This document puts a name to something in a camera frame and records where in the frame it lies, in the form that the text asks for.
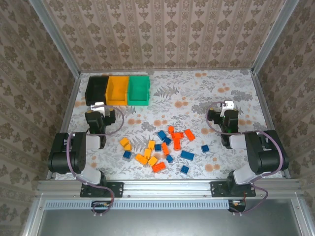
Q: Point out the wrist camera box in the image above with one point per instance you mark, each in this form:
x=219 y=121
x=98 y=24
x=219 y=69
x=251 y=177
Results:
x=98 y=105
x=229 y=105

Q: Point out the green plastic bin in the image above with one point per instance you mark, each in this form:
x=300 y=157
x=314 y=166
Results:
x=137 y=100

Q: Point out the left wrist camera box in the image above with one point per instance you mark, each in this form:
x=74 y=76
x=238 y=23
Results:
x=98 y=105

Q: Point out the long blue lego brick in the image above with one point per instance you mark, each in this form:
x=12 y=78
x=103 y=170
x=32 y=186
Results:
x=187 y=155

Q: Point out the black plastic bin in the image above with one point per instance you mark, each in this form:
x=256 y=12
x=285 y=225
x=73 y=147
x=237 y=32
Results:
x=98 y=86

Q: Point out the thin aluminium rail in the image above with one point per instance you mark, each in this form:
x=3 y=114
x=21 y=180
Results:
x=167 y=69

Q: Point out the small round orange lego brick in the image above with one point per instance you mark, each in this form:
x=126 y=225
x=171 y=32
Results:
x=171 y=129

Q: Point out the aluminium side rail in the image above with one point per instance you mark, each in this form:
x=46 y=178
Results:
x=66 y=118
x=265 y=110

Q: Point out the floral table cover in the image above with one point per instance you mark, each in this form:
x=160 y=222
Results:
x=221 y=162

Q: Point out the yellow lego brick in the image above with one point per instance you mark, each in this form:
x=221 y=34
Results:
x=128 y=147
x=152 y=161
x=147 y=153
x=141 y=159
x=124 y=141
x=151 y=144

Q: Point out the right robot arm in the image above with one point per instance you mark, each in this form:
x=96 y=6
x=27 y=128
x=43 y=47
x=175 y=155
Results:
x=265 y=157

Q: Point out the grey metal panel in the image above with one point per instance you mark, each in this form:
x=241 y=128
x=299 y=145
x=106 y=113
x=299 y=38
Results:
x=172 y=223

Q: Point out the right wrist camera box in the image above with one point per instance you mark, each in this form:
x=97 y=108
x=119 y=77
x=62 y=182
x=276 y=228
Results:
x=229 y=105

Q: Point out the aluminium lower frame bar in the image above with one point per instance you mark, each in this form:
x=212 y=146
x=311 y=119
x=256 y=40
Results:
x=299 y=216
x=34 y=218

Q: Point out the yellow plastic bin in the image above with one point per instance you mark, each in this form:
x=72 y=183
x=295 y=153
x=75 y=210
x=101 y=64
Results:
x=116 y=99

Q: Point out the aluminium upright post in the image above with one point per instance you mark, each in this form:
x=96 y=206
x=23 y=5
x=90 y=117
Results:
x=56 y=37
x=274 y=37

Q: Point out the wide aluminium base rail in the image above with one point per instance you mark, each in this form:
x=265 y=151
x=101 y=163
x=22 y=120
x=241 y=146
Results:
x=167 y=188

